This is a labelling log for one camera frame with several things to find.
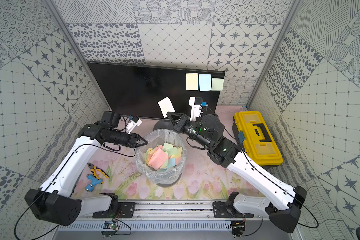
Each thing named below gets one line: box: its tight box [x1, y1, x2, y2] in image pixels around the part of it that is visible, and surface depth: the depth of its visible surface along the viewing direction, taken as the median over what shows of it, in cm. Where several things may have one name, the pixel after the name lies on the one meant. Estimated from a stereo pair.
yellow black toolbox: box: [232, 110, 284, 169], surface depth 85 cm
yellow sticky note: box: [185, 73, 199, 91], surface depth 65 cm
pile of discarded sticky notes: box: [143, 142, 183, 170], surface depth 74 cm
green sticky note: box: [211, 77, 224, 91], surface depth 66 cm
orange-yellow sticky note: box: [157, 96, 176, 119], surface depth 59 cm
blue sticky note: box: [198, 74, 212, 92], surface depth 65 cm
